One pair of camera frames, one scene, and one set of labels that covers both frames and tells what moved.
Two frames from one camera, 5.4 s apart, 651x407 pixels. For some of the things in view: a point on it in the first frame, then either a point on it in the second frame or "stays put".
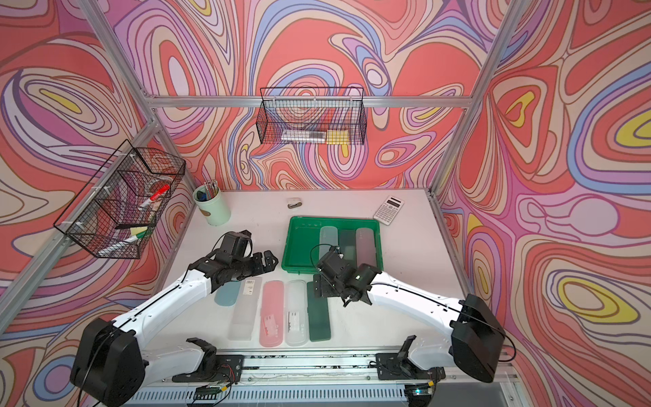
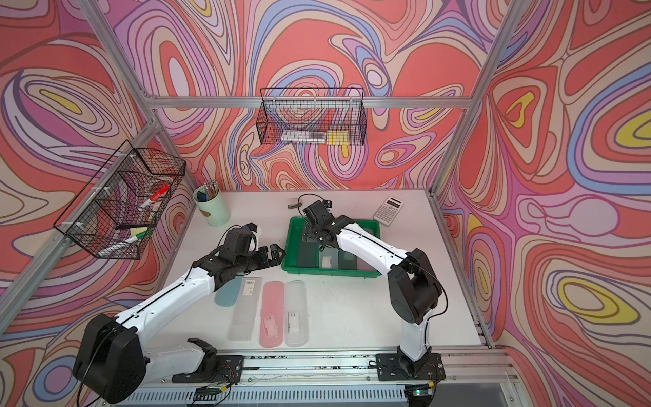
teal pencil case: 228,293 stays put
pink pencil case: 271,314 stays put
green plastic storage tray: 301,248 stays put
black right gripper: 321,285 → 308,233
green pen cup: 211,202 stays put
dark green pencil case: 319,328 → 307,254
